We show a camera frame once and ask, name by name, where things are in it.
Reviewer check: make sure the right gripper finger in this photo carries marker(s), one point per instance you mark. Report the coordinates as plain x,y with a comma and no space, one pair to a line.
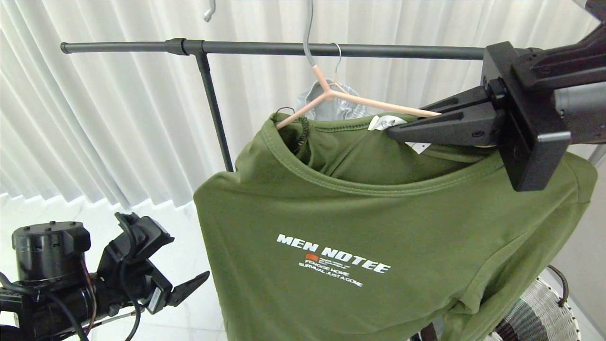
464,102
450,128

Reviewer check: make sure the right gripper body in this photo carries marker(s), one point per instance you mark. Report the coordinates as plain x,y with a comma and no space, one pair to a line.
535,142

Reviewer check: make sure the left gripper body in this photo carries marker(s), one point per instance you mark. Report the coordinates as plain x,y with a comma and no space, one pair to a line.
128,293

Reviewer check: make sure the pink clothes hanger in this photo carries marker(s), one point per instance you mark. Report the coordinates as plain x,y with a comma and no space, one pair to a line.
340,54
326,90

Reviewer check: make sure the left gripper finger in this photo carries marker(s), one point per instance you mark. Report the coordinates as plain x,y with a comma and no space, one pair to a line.
189,289

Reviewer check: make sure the black clothes rack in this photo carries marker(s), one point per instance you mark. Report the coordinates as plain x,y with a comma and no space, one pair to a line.
260,47

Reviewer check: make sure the pale grey shorts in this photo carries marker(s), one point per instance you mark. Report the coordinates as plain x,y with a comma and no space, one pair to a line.
341,111

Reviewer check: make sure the green garment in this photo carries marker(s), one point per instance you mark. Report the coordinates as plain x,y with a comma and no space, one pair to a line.
331,213

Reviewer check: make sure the white laundry basket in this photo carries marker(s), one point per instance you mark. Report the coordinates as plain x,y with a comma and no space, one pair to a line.
544,317

